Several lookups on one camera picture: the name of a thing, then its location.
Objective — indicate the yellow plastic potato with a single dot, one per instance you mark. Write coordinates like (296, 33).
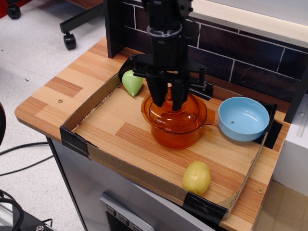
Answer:
(196, 178)

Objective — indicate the cardboard fence with black tape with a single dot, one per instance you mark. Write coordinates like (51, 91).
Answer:
(109, 129)

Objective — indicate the light blue bowl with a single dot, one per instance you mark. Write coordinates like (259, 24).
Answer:
(242, 119)

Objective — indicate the orange transparent pot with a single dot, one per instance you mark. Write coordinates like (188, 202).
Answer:
(182, 140)

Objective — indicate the green plastic pear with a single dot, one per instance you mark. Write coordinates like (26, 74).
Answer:
(132, 83)

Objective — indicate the black chair base with casters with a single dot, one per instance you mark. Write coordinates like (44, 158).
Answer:
(93, 9)

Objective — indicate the orange transparent pot lid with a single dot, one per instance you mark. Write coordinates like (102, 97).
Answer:
(191, 116)

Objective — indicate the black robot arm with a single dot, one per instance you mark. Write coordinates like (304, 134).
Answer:
(167, 13)

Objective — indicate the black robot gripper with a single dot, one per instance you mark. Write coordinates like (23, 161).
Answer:
(169, 63)

